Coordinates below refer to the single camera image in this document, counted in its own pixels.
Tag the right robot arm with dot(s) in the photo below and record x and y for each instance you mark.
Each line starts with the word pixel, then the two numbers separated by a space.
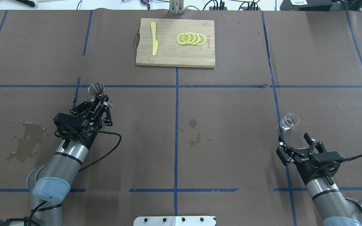
pixel 333 207

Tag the lemon slice one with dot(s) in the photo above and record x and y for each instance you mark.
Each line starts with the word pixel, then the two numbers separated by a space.
pixel 183 38

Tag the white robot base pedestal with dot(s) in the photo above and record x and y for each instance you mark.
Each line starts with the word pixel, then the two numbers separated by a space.
pixel 175 221

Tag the lemon slice two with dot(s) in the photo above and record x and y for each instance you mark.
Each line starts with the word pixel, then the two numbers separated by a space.
pixel 192 38

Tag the yellow plastic knife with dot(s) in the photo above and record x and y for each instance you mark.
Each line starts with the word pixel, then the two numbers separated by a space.
pixel 154 40

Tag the aluminium frame post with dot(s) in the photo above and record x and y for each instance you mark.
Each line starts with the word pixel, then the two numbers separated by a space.
pixel 176 7

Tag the steel jigger shaker cup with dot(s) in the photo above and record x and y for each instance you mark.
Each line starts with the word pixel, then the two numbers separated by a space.
pixel 97 90

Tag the black box on table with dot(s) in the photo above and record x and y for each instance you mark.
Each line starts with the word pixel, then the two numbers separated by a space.
pixel 306 5

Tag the lemon slice three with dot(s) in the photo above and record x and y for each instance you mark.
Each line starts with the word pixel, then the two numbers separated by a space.
pixel 197 39

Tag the lemon slice four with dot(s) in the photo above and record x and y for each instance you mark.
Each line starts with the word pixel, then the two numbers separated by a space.
pixel 202 40

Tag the bamboo cutting board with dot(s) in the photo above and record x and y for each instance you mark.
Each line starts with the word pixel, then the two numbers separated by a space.
pixel 169 52

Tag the black handheld tool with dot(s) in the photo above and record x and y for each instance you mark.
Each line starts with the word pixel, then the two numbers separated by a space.
pixel 27 2

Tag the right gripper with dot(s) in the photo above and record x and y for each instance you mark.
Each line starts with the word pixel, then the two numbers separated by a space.
pixel 303 164

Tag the clear glass measuring cup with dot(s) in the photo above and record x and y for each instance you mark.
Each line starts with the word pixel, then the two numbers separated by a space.
pixel 289 121

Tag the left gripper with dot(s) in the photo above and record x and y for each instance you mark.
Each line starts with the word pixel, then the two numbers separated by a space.
pixel 90 130

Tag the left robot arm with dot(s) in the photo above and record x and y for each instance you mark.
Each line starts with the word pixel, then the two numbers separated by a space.
pixel 50 184

